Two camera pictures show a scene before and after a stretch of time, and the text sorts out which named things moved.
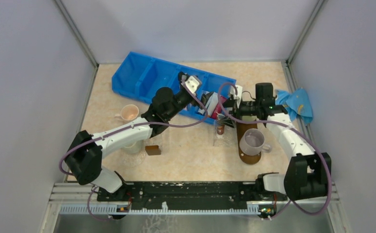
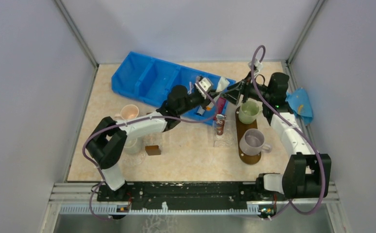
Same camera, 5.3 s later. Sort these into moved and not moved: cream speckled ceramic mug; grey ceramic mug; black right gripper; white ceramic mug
Moved: black right gripper
Not moved: cream speckled ceramic mug; white ceramic mug; grey ceramic mug
